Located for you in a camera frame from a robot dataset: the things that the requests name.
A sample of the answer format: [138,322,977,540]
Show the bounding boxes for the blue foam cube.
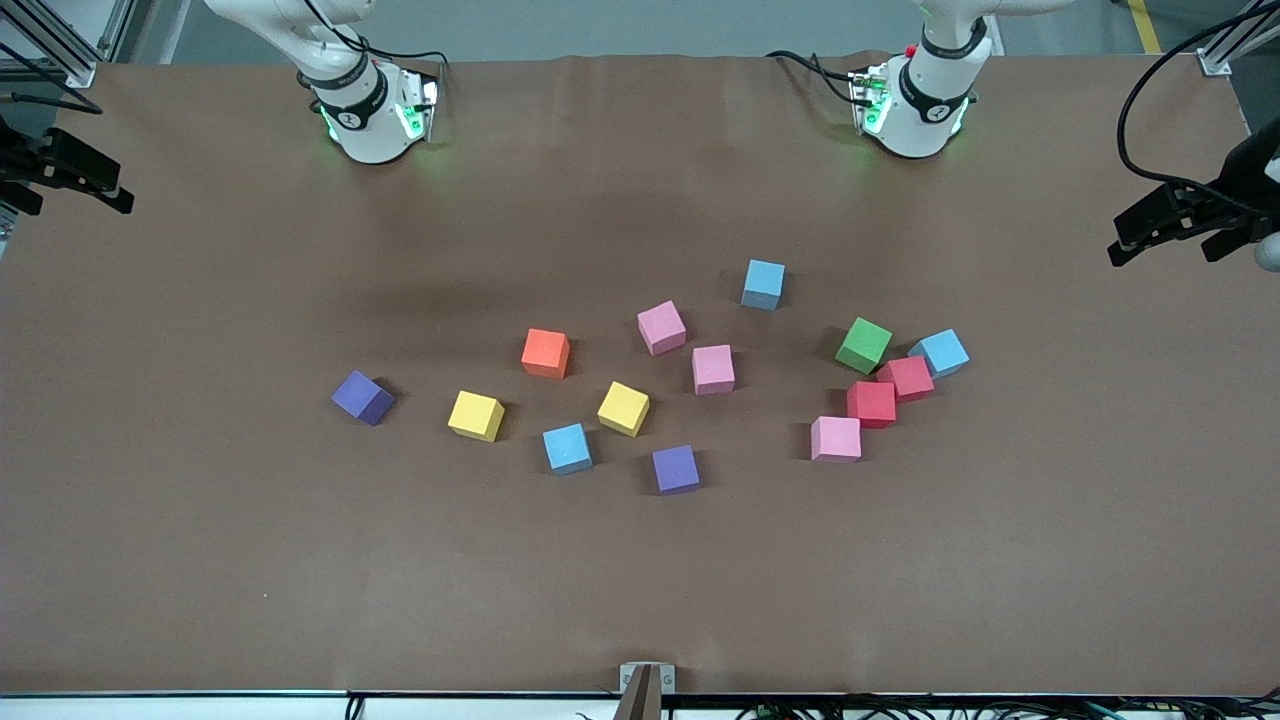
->
[741,259,787,311]
[908,328,971,380]
[542,423,594,476]

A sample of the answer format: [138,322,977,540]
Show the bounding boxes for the green foam cube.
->
[835,317,894,376]

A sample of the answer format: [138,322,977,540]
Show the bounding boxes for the black base cable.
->
[765,48,863,106]

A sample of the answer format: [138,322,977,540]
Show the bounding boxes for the red foam cube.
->
[877,356,936,403]
[846,380,898,429]

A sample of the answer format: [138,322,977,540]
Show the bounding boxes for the yellow foam cube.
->
[597,380,652,439]
[447,390,506,444]

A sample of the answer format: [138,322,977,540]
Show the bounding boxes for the pink foam cube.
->
[636,300,689,358]
[691,344,737,397]
[810,415,863,464]

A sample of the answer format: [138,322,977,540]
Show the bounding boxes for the white table front rail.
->
[0,692,1280,720]

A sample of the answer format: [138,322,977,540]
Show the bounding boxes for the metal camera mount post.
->
[618,662,677,720]

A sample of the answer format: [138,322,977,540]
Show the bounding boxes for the brown table mat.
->
[0,50,1280,698]

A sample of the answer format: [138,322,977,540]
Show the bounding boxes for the tangled black cable bundle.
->
[735,697,1280,720]

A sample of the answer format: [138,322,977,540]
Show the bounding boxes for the aluminium frame post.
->
[1195,0,1280,79]
[0,0,136,89]

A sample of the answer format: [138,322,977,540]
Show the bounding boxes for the purple foam cube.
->
[331,370,396,428]
[652,444,702,496]

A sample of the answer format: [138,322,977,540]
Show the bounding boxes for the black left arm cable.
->
[1117,18,1280,196]

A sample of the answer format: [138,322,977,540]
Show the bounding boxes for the orange foam cube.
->
[521,328,572,380]

